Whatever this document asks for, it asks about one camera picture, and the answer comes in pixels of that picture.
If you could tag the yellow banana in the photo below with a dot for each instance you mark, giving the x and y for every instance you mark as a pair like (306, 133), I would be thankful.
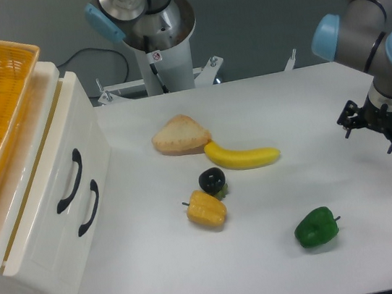
(243, 159)

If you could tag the white drawer cabinet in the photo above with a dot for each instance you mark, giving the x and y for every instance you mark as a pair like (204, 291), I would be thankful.
(56, 116)

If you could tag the dark purple mangosteen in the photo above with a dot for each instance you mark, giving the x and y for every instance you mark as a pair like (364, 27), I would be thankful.
(213, 182)

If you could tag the green bell pepper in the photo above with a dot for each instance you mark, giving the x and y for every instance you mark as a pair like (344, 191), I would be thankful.
(317, 228)

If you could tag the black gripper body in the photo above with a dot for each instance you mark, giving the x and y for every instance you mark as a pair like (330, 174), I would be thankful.
(378, 119)

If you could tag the yellow bell pepper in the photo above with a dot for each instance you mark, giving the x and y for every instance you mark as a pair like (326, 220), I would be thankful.
(205, 210)

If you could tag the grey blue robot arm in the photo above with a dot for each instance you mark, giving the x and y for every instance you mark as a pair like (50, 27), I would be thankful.
(356, 39)

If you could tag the bread slice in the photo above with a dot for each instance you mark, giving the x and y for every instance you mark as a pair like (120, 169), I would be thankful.
(180, 135)

